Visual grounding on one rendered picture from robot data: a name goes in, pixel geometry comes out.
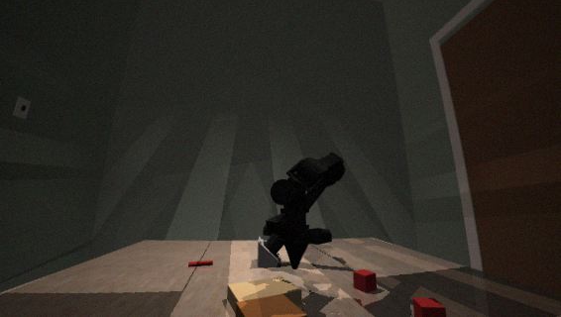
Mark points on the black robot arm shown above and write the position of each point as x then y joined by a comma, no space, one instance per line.
309,172

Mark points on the red block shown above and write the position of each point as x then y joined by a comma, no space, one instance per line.
365,280
428,307

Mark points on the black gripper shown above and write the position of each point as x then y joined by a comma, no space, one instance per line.
297,241

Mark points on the orange square block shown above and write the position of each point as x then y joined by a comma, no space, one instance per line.
271,306

